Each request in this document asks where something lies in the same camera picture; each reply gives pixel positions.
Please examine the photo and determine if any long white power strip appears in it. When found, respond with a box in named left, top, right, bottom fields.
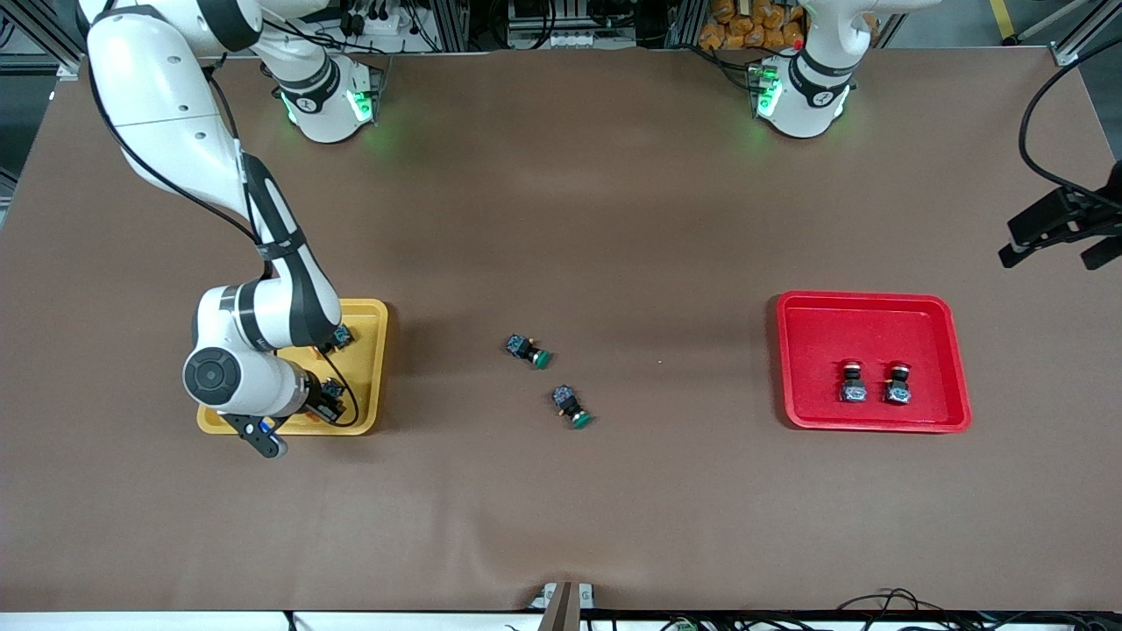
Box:
left=507, top=31, right=638, bottom=51

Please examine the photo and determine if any black cable bundle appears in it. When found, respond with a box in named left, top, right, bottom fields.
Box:
left=833, top=587, right=1122, bottom=631

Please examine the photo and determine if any metal table edge bracket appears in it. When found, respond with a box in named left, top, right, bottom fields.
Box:
left=530, top=581, right=597, bottom=631

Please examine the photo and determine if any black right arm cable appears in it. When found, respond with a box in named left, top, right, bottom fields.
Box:
left=83, top=35, right=360, bottom=430

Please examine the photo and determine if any aluminium frame strut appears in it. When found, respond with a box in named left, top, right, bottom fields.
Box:
left=0, top=0, right=84, bottom=82
left=1021, top=0, right=1122, bottom=67

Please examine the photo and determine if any aluminium frame post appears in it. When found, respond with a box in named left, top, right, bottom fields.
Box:
left=430, top=0, right=472, bottom=53
left=671, top=0, right=704, bottom=49

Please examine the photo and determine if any red plastic tray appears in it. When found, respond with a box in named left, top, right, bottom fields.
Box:
left=776, top=290, right=973, bottom=434

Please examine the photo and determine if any orange packaged goods pile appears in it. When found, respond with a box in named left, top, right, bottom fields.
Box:
left=699, top=0, right=807, bottom=51

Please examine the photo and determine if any green push button switch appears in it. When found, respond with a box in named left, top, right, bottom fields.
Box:
left=550, top=384, right=593, bottom=430
left=505, top=333, right=553, bottom=370

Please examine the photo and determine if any white power strip with plugs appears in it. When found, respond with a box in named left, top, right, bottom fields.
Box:
left=337, top=0, right=417, bottom=36

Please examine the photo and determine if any yellow plastic tray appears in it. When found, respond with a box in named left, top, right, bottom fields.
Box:
left=196, top=298, right=389, bottom=436

